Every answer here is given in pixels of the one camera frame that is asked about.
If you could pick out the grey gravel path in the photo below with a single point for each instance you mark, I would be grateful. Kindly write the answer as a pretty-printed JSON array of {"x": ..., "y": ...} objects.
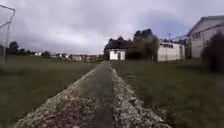
[{"x": 96, "y": 100}]

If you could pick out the distant trees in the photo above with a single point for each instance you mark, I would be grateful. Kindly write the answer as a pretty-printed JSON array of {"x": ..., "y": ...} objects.
[{"x": 13, "y": 48}]

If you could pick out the large pale gabled building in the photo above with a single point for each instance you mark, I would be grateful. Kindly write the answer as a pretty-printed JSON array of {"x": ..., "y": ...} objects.
[{"x": 200, "y": 43}]

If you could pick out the small white building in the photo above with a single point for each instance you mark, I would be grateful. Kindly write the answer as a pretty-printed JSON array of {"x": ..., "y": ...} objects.
[{"x": 114, "y": 55}]

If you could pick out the dark grass field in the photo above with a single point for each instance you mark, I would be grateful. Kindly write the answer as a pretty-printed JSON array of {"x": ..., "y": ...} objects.
[{"x": 33, "y": 83}]

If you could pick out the row of distant buildings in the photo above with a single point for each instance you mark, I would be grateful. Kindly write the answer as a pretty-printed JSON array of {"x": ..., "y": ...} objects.
[{"x": 77, "y": 58}]

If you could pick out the dark bush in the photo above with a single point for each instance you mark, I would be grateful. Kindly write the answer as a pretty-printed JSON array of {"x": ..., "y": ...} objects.
[{"x": 215, "y": 53}]

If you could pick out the goal frame with net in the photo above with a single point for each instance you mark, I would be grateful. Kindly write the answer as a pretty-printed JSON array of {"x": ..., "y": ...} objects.
[{"x": 4, "y": 58}]

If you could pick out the group of dark trees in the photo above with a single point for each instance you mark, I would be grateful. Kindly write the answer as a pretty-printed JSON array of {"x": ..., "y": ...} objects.
[{"x": 143, "y": 43}]

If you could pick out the long white building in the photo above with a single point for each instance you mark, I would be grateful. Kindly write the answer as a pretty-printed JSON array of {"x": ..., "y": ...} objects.
[{"x": 170, "y": 53}]

